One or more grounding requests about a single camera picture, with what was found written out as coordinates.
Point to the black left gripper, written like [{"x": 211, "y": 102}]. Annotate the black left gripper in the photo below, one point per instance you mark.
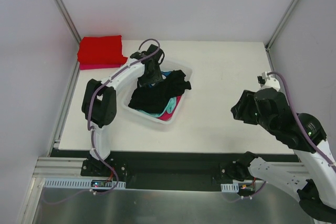
[{"x": 151, "y": 77}]

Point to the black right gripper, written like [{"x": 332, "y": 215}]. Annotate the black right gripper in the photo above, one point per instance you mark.
[{"x": 244, "y": 109}]

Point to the white plastic laundry basket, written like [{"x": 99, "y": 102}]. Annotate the white plastic laundry basket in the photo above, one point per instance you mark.
[{"x": 167, "y": 65}]

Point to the red t shirt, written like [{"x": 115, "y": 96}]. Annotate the red t shirt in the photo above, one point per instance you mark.
[{"x": 106, "y": 50}]

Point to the magenta t shirt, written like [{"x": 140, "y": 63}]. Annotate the magenta t shirt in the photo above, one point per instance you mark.
[{"x": 83, "y": 66}]

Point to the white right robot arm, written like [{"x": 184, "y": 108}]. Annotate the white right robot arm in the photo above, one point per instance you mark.
[{"x": 269, "y": 109}]

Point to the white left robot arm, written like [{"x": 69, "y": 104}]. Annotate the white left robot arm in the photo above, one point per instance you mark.
[{"x": 100, "y": 103}]

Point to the black t shirt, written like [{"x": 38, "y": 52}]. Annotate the black t shirt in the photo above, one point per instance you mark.
[{"x": 160, "y": 93}]

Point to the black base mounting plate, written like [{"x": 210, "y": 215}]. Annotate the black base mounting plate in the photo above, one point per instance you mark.
[{"x": 165, "y": 171}]

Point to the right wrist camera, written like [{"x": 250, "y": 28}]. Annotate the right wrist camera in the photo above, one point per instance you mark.
[{"x": 267, "y": 81}]

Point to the right aluminium frame post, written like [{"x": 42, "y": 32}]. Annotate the right aluminium frame post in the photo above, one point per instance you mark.
[{"x": 284, "y": 19}]

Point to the aluminium frame post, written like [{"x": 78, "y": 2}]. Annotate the aluminium frame post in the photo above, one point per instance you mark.
[
  {"x": 284, "y": 19},
  {"x": 68, "y": 20}
]

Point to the right white cable duct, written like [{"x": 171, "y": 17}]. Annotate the right white cable duct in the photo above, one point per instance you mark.
[{"x": 230, "y": 188}]

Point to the white cable duct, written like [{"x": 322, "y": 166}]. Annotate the white cable duct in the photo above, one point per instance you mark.
[
  {"x": 71, "y": 183},
  {"x": 230, "y": 188}
]

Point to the left aluminium frame post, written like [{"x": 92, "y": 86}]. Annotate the left aluminium frame post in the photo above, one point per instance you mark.
[{"x": 68, "y": 20}]

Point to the left white cable duct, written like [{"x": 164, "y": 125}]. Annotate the left white cable duct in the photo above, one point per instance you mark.
[{"x": 71, "y": 183}]

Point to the aluminium rail left side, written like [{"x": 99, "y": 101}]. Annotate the aluminium rail left side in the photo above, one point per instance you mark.
[{"x": 58, "y": 166}]

